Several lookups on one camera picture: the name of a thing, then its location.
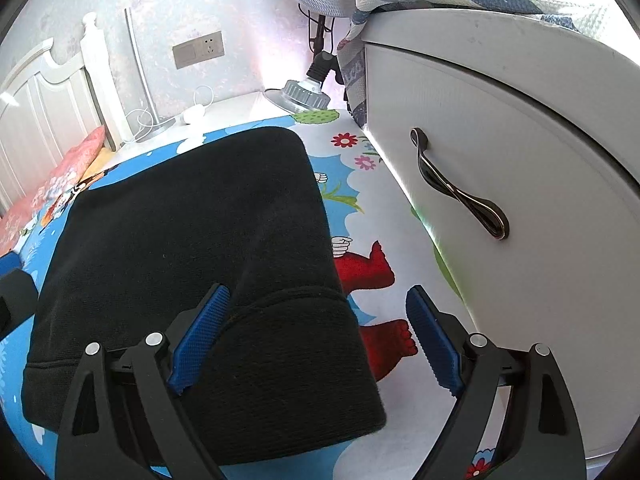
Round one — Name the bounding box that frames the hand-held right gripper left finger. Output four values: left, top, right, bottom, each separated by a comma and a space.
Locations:
55, 282, 232, 480

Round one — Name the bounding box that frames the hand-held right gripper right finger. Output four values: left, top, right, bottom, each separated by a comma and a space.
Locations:
406, 285, 587, 480

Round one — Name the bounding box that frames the black sweater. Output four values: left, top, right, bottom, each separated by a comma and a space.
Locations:
21, 126, 389, 467

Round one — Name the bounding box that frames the cartoon printed blanket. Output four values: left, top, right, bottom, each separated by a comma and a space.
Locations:
0, 107, 507, 480

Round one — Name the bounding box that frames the pink floral bedding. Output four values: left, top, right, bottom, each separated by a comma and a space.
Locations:
0, 125, 109, 261

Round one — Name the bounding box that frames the white wooden headboard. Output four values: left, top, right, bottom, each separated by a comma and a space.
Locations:
0, 11, 123, 213

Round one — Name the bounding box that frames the white cabinet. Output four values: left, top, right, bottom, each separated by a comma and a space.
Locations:
361, 2, 640, 467

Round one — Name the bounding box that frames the silver lamp rod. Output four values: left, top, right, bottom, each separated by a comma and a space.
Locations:
123, 7, 177, 139

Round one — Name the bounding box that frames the standing fan grey base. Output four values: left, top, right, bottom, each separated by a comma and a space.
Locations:
264, 2, 346, 112

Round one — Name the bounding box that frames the dark curved cabinet handle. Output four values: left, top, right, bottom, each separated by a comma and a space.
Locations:
410, 127, 511, 240

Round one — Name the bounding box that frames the white charger cable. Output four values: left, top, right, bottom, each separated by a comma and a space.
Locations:
125, 85, 217, 141

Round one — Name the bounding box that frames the grey wall socket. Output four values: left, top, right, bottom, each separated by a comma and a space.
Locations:
172, 31, 225, 69

